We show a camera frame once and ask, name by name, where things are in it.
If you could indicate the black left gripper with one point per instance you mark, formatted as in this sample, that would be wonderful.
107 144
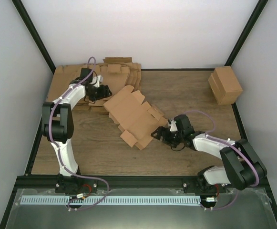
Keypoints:
103 93

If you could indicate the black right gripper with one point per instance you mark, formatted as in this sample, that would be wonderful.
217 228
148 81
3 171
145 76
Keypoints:
166 138

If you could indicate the brown cardboard box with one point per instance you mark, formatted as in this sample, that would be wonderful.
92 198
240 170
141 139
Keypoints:
135 117
225 85

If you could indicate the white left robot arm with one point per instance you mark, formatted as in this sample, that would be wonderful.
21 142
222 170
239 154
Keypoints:
57 120

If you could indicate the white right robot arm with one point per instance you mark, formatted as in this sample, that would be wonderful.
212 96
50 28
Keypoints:
241 168

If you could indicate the folded brown cardboard box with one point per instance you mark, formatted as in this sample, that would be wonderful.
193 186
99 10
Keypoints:
225 85

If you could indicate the stack of flat cardboard blanks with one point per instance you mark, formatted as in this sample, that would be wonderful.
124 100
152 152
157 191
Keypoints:
117 72

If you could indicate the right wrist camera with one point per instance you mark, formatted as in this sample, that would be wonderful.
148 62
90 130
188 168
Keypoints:
172 125

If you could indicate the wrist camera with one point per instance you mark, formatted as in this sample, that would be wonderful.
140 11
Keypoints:
96 81
172 125

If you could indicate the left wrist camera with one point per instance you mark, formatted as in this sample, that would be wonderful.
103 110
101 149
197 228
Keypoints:
96 81

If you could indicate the black aluminium frame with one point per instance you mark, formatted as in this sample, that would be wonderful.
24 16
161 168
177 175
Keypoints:
47 181

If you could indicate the white slotted cable duct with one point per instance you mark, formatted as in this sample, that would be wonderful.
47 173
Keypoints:
113 200

